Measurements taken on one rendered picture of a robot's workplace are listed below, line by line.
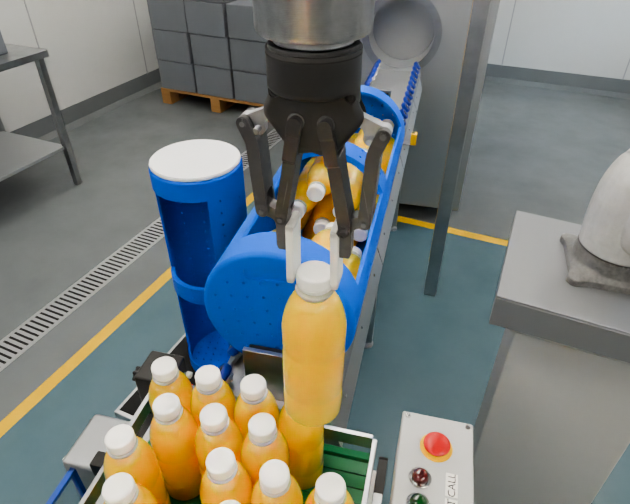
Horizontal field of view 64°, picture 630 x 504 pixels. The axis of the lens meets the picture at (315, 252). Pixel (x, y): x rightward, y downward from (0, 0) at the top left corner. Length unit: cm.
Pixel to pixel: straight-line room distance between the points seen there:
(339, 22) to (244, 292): 61
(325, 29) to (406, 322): 220
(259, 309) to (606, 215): 67
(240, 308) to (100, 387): 151
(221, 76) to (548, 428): 402
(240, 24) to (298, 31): 415
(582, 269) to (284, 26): 90
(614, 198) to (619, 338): 26
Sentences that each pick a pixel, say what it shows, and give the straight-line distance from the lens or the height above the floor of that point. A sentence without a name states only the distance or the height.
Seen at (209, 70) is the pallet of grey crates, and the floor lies 37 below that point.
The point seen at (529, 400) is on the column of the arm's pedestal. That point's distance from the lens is 130.
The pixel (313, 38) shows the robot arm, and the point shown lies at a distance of 37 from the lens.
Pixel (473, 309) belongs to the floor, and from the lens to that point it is 265.
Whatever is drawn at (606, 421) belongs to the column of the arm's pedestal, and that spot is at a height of 77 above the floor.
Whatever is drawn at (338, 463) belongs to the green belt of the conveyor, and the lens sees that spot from 96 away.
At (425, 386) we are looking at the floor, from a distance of 225.
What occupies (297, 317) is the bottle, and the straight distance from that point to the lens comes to 53.
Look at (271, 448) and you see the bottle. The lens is 76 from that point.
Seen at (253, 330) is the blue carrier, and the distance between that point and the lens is 95.
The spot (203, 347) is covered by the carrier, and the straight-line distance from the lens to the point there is 218.
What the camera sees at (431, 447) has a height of 111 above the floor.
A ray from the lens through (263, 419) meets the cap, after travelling 75.
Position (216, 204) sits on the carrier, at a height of 94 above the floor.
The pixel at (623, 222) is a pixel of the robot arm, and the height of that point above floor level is 122.
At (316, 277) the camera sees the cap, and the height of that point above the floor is 140.
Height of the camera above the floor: 172
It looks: 36 degrees down
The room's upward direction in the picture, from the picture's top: straight up
